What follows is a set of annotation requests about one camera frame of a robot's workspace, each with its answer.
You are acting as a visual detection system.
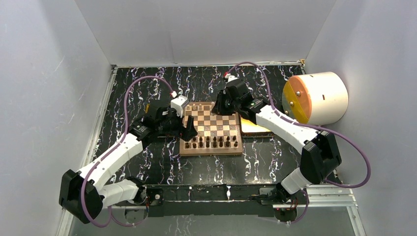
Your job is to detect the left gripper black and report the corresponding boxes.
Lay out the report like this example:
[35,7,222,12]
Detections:
[156,105,197,141]

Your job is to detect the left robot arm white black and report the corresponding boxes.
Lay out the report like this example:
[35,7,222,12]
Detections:
[59,95,198,224]

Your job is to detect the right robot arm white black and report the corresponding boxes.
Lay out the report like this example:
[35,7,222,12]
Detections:
[212,74,342,204]

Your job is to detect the wooden chess board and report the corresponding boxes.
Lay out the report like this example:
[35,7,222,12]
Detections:
[179,102,243,156]

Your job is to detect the right gold tin tray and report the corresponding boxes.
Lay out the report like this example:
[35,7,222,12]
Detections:
[240,117,274,138]

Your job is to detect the white cylinder orange lid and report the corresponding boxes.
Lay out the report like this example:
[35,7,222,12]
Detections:
[282,72,349,126]

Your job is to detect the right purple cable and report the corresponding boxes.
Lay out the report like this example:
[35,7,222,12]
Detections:
[225,61,372,225]

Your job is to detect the purple cable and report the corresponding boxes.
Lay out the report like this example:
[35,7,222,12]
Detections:
[80,76,175,228]
[225,61,372,225]

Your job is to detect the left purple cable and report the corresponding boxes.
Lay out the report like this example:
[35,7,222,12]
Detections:
[80,76,175,228]

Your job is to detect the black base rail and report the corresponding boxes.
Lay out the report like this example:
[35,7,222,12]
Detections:
[123,184,310,225]

